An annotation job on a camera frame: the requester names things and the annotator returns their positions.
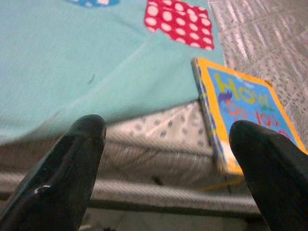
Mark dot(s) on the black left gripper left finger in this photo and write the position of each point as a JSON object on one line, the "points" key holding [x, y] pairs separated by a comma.
{"points": [[53, 183]]}

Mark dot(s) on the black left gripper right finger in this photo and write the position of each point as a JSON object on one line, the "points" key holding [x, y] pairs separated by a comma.
{"points": [[276, 178]]}

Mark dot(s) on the yellow and blue picture book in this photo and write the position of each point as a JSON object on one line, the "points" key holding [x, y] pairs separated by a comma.
{"points": [[240, 96]]}

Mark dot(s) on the teal blanket with colourful hearts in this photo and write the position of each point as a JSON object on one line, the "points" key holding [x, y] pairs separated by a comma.
{"points": [[72, 60]]}

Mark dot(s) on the grey quilted mattress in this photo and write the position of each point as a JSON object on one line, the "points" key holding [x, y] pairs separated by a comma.
{"points": [[264, 36]]}

